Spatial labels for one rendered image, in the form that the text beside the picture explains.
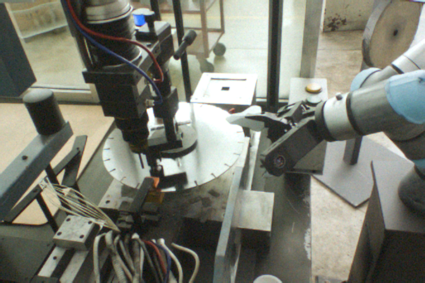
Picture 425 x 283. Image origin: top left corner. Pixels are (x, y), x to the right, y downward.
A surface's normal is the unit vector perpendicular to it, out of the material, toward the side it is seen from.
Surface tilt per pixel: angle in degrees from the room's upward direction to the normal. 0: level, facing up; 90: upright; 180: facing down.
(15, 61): 90
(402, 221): 0
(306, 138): 59
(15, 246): 0
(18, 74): 90
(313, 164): 90
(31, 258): 0
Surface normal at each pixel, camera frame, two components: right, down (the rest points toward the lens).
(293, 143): 0.29, 0.07
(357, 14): -0.04, 0.62
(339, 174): -0.07, -0.78
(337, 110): -0.74, -0.23
